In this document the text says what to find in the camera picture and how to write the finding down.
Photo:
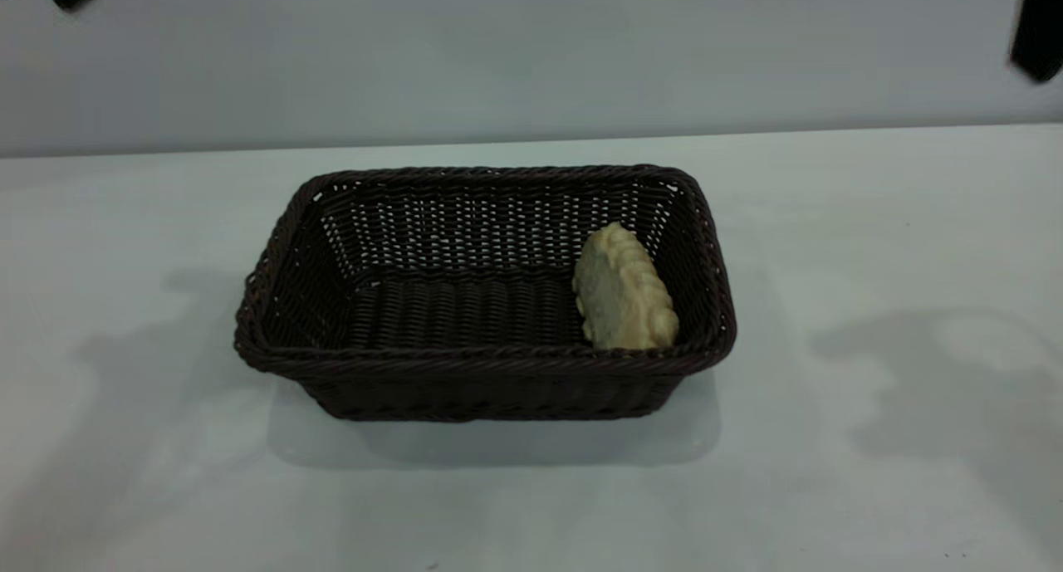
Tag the dark brown woven basket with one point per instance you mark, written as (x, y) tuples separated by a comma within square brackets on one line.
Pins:
[(465, 389)]

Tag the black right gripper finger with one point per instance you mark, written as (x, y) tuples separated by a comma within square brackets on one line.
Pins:
[(1038, 24)]

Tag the striped orange bread roll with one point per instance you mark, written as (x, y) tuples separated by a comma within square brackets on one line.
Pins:
[(623, 294)]

